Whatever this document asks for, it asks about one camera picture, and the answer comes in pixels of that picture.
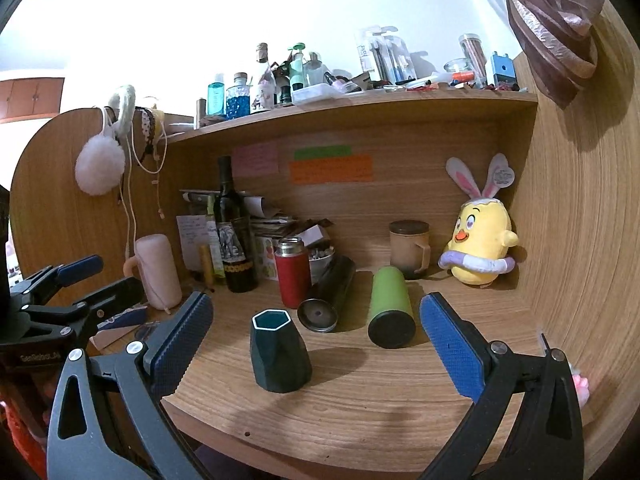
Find clear cylindrical jar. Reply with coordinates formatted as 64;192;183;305
459;34;488;86

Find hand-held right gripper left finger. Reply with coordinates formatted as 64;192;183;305
46;290;216;480

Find brown lidded mug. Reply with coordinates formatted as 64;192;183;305
389;219;432;280

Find wooden wall cabinet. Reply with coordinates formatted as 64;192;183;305
0;77;66;125

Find yellow chick plush toy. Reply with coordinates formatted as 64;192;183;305
438;153;521;288

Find blue liquid bottle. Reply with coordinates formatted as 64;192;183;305
207;74;227;117

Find pink fluffy item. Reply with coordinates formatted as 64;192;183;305
569;360;593;406

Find dark green hexagonal cup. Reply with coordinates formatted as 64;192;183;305
250;309;313;393

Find white earphone cord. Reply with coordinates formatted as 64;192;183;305
100;107;168;261

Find green sticky note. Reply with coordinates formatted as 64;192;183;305
293;145;352;161

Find blue pencil sharpener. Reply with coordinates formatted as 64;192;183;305
490;52;516;88

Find red cloth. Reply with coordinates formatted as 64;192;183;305
0;367;56;473

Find white handwritten note card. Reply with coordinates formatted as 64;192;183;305
175;214;210;272

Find brown pleated fabric hat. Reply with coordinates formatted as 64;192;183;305
505;0;607;111

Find white plastic tray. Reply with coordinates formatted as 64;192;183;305
291;83;335;107

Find dark wine bottle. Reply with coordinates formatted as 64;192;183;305
213;155;260;293

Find orange capped marker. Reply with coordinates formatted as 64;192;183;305
427;71;475;84

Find glass bottle with blue beads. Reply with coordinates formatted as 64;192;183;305
226;72;252;120

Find pink sticky note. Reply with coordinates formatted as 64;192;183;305
232;141;280;177

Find black thermos flask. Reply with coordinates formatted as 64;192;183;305
297;255;357;334

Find wooden desk hutch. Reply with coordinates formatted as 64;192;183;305
9;0;640;480

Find green tumbler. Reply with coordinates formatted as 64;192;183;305
367;266;417;350

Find corked glass bottle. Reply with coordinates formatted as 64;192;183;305
251;43;276;111

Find stack of papers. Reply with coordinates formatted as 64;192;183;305
240;192;335;251

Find toothbrush package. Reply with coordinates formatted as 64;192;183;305
385;35;417;85
355;26;392;83

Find floral printed box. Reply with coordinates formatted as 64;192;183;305
254;235;279;282

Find red thermos flask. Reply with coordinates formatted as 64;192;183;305
273;237;312;310

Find blue and white box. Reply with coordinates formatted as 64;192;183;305
92;306;150;352

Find white fluffy earmuffs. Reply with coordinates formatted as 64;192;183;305
74;84;137;197

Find green pump bottle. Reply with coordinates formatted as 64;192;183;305
287;42;307;92

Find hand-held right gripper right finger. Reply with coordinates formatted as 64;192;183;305
417;291;587;480

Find pink cylindrical mug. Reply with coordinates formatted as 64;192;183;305
123;233;183;311

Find black lace headband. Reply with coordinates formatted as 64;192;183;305
134;106;157;165

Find metal bowl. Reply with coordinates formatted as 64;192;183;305
306;244;336;272

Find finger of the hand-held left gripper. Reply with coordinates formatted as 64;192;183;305
10;254;105;308
60;276;147;341

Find clear plastic bottle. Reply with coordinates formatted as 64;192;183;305
305;52;325;87

